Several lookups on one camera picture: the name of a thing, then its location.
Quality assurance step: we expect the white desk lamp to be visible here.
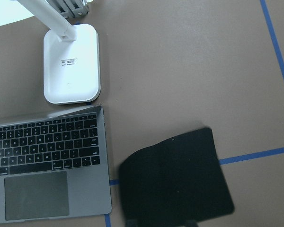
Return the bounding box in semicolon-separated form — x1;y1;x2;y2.
0;0;101;105

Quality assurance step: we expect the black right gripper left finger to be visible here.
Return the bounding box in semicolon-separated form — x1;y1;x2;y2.
125;219;139;227

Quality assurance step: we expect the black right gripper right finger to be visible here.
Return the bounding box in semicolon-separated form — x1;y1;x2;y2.
184;219;198;227

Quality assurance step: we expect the grey laptop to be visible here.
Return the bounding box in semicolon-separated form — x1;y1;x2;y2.
0;105;112;224

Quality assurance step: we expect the aluminium frame post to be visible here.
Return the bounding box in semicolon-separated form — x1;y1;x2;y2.
47;0;89;19

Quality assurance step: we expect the black mouse pad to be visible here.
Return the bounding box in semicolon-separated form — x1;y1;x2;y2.
119;127;234;227

